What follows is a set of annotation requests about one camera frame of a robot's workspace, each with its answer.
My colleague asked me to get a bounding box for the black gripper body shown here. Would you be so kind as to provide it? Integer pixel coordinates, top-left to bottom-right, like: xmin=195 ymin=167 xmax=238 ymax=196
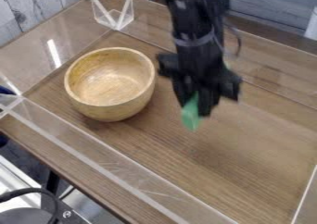
xmin=158 ymin=32 xmax=242 ymax=101

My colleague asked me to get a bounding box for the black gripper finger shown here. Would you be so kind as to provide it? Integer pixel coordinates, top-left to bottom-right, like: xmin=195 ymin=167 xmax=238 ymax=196
xmin=173 ymin=77 xmax=195 ymax=106
xmin=198 ymin=88 xmax=221 ymax=117

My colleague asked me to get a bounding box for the green rectangular block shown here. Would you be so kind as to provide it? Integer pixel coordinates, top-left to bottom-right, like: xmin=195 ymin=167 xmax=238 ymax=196
xmin=181 ymin=93 xmax=202 ymax=131

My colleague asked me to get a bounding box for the light wooden bowl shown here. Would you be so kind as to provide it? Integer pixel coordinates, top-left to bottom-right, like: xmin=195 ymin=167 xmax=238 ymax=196
xmin=64 ymin=47 xmax=157 ymax=122

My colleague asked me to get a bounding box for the white object at right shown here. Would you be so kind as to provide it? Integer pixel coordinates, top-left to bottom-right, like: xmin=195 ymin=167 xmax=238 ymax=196
xmin=305 ymin=7 xmax=317 ymax=41

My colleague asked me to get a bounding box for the black metal table leg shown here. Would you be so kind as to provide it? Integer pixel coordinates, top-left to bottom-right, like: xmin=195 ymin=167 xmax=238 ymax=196
xmin=46 ymin=171 xmax=60 ymax=194

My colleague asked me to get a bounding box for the blue object at edge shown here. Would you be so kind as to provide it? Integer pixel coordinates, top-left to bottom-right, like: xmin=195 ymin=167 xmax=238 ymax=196
xmin=0 ymin=85 xmax=16 ymax=95

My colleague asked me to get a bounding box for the clear acrylic tray wall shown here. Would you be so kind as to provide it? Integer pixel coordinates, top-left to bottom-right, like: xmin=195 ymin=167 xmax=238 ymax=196
xmin=0 ymin=0 xmax=317 ymax=224

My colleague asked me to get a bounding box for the black cable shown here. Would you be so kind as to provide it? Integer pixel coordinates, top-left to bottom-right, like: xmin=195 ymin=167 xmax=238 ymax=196
xmin=0 ymin=188 xmax=62 ymax=224

